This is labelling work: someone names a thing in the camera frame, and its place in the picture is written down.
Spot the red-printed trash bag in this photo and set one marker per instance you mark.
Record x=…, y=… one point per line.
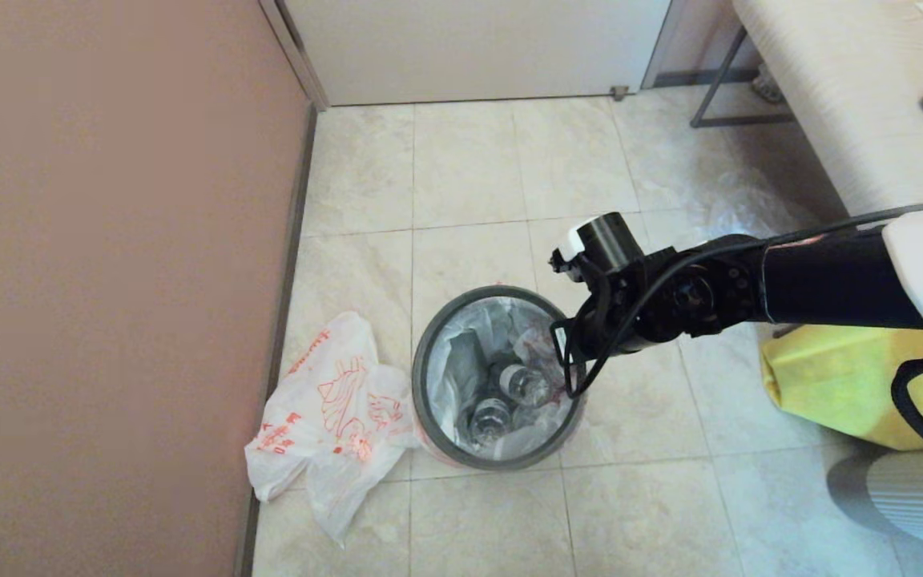
x=469, y=353

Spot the yellow fabric tote bag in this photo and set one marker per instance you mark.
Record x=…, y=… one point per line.
x=830, y=377

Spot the clear crumpled plastic bag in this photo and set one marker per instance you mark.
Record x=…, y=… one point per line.
x=738, y=208

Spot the white door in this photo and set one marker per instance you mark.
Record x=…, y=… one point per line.
x=469, y=48

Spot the small white grey object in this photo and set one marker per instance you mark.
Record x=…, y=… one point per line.
x=767, y=84

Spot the pink fabric partition panel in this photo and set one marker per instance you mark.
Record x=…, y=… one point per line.
x=109, y=240

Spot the clear plastic bottle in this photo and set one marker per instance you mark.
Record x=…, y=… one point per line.
x=487, y=418
x=524, y=383

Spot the beige table with metal legs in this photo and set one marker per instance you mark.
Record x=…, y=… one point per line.
x=854, y=120

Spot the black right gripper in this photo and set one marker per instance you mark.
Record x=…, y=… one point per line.
x=630, y=308

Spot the small metal door stopper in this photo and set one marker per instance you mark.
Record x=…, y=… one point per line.
x=620, y=92

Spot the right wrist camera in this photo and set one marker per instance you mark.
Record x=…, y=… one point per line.
x=610, y=240

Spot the white red-printed plastic bag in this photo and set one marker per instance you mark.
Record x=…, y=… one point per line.
x=333, y=401

